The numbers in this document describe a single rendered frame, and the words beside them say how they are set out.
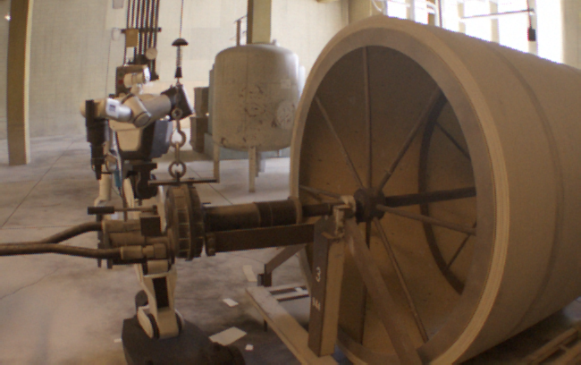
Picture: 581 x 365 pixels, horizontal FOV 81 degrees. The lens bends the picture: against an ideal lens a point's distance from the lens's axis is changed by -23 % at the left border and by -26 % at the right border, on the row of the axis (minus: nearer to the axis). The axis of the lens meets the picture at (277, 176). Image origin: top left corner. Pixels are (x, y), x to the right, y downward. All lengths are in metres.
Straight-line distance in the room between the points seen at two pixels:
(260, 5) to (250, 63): 4.81
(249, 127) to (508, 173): 5.19
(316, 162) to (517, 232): 1.61
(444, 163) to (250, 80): 3.61
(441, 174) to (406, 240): 0.61
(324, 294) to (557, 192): 1.09
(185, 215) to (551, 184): 1.30
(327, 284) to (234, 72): 4.74
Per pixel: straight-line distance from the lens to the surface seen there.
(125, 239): 1.60
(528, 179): 1.42
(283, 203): 1.71
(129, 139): 1.98
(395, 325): 1.60
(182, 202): 1.53
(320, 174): 2.68
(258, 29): 10.74
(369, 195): 1.87
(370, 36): 1.88
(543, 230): 1.53
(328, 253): 1.83
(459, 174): 3.47
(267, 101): 6.21
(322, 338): 2.03
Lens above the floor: 1.38
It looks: 11 degrees down
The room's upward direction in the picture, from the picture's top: 1 degrees clockwise
